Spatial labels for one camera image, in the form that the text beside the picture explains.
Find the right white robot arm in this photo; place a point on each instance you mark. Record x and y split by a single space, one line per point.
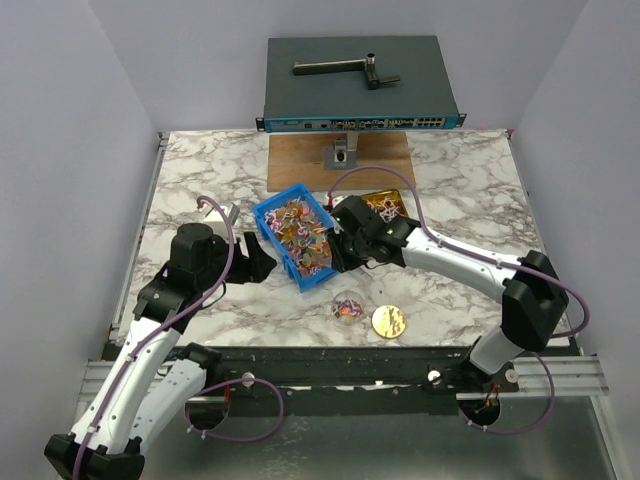
526 287

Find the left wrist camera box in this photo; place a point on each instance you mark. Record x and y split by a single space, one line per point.
212 217

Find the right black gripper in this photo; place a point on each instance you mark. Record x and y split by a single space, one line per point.
345 240

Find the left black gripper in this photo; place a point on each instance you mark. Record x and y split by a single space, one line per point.
254 268

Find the grey network switch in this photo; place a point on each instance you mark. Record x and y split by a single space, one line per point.
340 102

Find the gold jar lid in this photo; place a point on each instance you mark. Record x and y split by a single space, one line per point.
388 321

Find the square tin of lollipops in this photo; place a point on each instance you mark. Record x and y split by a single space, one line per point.
387 203

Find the clear glass jar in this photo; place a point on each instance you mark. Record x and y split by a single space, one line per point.
348 308

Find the black front mounting rail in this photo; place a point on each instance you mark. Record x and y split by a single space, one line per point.
314 381

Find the blue plastic candy bin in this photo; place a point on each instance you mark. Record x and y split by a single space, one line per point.
297 226

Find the grey metal stand base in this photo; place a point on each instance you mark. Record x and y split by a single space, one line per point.
342 154

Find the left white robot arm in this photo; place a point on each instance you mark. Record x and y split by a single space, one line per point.
129 411

